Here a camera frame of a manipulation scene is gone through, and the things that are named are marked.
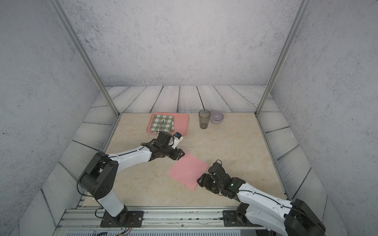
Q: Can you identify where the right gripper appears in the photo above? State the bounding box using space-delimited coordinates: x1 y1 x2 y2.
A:
195 172 224 194

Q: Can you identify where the pink square paper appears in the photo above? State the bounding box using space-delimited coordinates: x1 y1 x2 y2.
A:
168 153 209 190

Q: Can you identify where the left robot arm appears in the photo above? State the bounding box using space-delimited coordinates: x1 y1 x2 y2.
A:
77 131 185 218

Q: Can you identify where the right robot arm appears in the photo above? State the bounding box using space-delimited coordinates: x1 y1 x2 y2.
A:
197 162 326 236

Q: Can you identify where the green checkered cloth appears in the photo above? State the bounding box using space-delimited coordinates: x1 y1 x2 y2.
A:
149 114 174 133

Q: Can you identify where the pink plastic tray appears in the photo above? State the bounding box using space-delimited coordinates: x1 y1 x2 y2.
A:
147 112 189 136

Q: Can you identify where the translucent grey plastic cup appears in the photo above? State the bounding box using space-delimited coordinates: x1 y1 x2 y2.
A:
198 109 211 129

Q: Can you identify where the small lavender bowl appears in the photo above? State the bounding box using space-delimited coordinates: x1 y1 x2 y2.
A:
210 111 224 124

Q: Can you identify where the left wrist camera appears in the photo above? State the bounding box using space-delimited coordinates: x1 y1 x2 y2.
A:
172 132 183 149

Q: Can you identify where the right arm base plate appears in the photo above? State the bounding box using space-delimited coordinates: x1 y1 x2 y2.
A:
221 210 258 227

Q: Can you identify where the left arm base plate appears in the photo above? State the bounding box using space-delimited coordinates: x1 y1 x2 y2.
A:
100 210 144 228

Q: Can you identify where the aluminium front rail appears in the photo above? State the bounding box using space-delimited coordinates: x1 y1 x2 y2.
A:
54 207 280 236

